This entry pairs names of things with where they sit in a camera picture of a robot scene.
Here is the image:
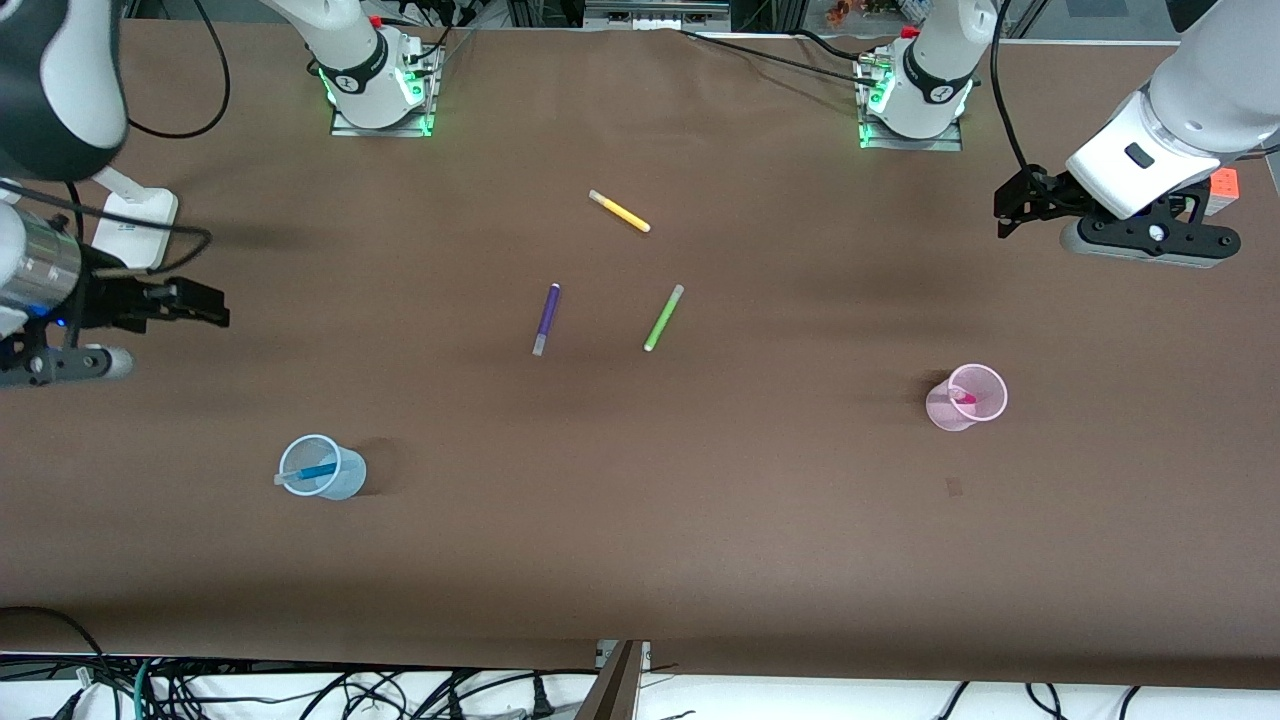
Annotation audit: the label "white plastic box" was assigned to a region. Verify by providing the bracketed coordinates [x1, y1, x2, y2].
[92, 168, 179, 271]

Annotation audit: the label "translucent pink plastic cup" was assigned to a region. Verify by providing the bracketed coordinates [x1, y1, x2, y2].
[925, 363, 1009, 433]

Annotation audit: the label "translucent blue plastic cup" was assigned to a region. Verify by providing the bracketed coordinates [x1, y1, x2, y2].
[278, 434, 367, 501]

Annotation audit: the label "purple highlighter marker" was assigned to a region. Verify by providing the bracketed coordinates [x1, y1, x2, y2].
[531, 283, 561, 357]

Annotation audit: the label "green highlighter marker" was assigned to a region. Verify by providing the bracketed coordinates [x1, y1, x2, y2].
[643, 284, 686, 353]

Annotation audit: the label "yellow highlighter marker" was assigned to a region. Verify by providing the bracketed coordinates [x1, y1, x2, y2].
[588, 189, 652, 234]

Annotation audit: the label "brown table cover sheet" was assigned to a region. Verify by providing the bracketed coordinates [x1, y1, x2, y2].
[0, 22, 1280, 691]

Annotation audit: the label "brown table support beam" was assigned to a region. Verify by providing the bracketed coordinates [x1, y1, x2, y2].
[575, 640, 651, 720]

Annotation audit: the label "black cable by white box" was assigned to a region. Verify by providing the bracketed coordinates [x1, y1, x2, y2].
[0, 180, 214, 277]

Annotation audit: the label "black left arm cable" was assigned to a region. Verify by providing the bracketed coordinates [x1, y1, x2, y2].
[988, 0, 1036, 171]

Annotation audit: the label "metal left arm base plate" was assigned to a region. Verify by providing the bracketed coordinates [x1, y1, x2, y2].
[855, 55, 966, 151]

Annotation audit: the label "black looping arm cable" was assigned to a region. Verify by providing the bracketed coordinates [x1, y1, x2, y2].
[125, 0, 232, 139]

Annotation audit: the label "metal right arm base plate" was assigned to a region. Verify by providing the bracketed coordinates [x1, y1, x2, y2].
[330, 45, 443, 138]

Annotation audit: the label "black cable across table edge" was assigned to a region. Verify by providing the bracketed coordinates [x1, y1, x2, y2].
[680, 28, 886, 89]

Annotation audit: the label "black floor cable loop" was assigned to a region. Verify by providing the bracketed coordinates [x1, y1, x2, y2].
[0, 605, 106, 693]

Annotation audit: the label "grey metal frame rail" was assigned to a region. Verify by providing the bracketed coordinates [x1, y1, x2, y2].
[585, 0, 731, 23]

